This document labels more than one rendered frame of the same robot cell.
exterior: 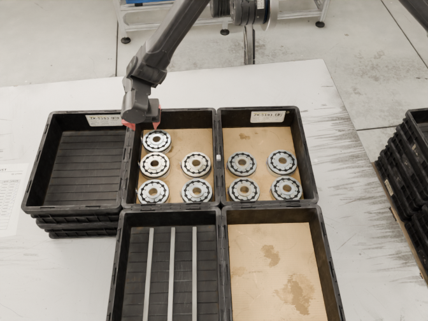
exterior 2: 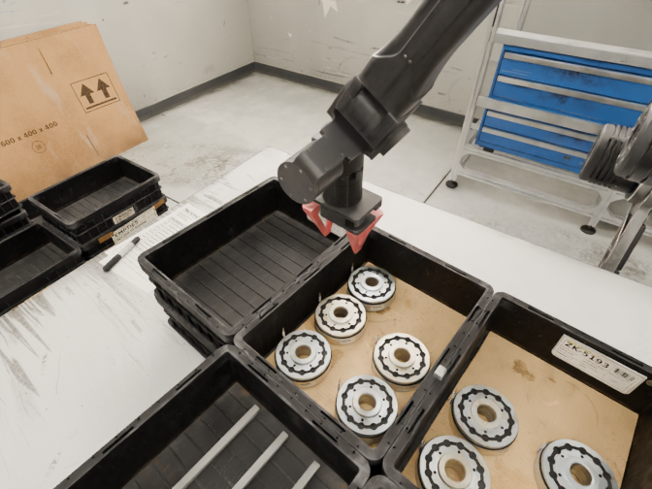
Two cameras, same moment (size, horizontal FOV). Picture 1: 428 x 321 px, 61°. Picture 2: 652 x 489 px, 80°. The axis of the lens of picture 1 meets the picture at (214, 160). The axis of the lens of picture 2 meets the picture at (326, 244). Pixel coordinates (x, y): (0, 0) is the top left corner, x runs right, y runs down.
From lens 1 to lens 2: 53 cm
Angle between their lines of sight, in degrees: 29
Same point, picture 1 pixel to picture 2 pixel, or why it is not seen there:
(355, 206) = not seen: outside the picture
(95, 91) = not seen: hidden behind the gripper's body
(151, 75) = (368, 120)
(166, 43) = (417, 35)
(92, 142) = (296, 239)
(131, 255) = (198, 424)
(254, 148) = (531, 404)
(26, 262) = (124, 331)
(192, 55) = (523, 234)
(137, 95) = (320, 146)
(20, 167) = not seen: hidden behind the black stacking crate
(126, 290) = (140, 475)
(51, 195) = (198, 270)
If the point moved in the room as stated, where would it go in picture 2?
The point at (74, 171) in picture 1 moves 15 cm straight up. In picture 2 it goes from (245, 259) to (236, 210)
